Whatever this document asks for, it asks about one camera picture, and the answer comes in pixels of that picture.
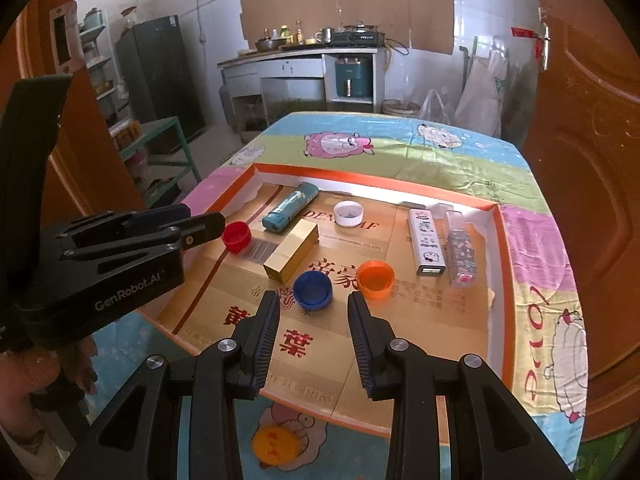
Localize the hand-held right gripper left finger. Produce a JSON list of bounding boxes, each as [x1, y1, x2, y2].
[[55, 290, 282, 480]]

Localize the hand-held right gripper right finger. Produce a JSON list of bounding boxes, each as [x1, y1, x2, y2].
[[346, 290, 576, 480]]

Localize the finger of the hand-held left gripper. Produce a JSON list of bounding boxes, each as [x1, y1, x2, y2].
[[60, 211, 227, 261], [55, 203, 193, 249]]

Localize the red bottle cap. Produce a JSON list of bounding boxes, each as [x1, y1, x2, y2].
[[221, 222, 252, 253]]

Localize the orange bottle cap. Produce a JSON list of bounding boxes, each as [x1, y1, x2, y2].
[[357, 261, 396, 299]]

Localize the orange rimmed cardboard tray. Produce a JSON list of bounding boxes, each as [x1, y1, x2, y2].
[[140, 162, 518, 448]]

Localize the blue bottle cap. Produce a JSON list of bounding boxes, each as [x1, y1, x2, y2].
[[292, 272, 333, 309]]

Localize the gold rectangular box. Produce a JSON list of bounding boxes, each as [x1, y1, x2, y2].
[[262, 219, 319, 283]]

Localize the floral print lighter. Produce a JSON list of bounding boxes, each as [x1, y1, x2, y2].
[[444, 211, 478, 288]]

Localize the white bottle cap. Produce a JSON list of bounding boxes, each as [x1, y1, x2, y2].
[[333, 200, 364, 227]]

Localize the person's left forearm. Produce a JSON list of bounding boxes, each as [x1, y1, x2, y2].
[[0, 400, 76, 480]]

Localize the person's left hand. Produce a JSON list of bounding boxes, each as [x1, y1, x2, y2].
[[0, 335, 98, 436]]

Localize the blue lighter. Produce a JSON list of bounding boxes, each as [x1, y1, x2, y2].
[[261, 183, 319, 234]]

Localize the green metal stand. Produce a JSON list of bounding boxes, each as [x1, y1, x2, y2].
[[117, 116, 202, 206]]

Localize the orange flat lid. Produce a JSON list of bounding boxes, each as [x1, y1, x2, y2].
[[251, 424, 299, 472]]

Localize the white printed lighter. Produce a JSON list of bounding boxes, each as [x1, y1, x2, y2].
[[407, 207, 446, 278]]

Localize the dark green refrigerator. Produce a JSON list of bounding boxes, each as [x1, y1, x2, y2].
[[115, 15, 206, 138]]

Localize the grey storage shelf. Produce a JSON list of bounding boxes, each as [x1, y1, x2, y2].
[[77, 7, 131, 121]]

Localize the grey kitchen counter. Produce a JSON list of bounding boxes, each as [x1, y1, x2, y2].
[[217, 42, 388, 126]]

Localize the metal door latch plate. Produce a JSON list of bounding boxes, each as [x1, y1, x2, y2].
[[50, 2, 81, 68]]

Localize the green air fryer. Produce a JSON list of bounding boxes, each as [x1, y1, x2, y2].
[[334, 56, 372, 99]]

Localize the black gas stove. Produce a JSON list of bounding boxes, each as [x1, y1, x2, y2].
[[332, 22, 386, 46]]

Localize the white plastic bag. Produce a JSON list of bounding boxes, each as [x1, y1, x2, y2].
[[454, 35, 503, 138]]

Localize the brown wooden door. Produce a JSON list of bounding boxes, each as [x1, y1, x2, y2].
[[520, 0, 640, 441]]

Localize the brown wooden door frame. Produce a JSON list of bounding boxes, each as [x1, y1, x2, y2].
[[15, 0, 151, 211]]

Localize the cardboard sheets on wall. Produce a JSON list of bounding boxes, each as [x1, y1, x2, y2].
[[239, 0, 456, 55]]

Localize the metal door handle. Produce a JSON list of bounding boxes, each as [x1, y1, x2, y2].
[[537, 7, 553, 73]]

